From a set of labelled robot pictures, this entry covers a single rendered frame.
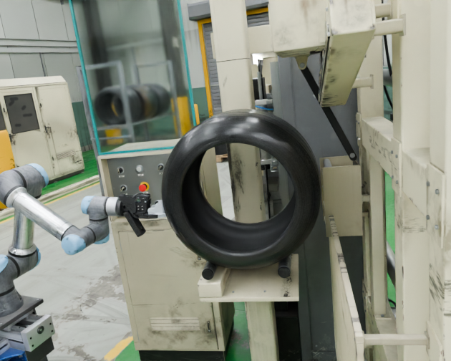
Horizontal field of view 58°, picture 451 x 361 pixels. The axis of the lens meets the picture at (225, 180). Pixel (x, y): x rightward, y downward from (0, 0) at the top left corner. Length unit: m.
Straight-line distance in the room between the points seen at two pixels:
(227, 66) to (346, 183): 0.67
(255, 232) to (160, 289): 0.85
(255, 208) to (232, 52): 0.66
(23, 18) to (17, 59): 1.07
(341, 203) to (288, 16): 0.88
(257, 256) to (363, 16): 0.86
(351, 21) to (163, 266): 1.71
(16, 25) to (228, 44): 10.20
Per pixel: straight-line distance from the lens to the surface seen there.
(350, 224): 1.76
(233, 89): 1.72
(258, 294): 1.57
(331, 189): 1.70
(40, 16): 12.29
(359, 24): 0.99
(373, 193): 1.74
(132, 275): 2.42
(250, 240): 1.73
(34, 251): 2.09
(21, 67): 11.52
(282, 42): 1.08
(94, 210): 1.69
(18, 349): 2.07
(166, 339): 2.58
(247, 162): 1.75
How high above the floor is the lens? 1.59
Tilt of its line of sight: 14 degrees down
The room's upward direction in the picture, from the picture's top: 7 degrees counter-clockwise
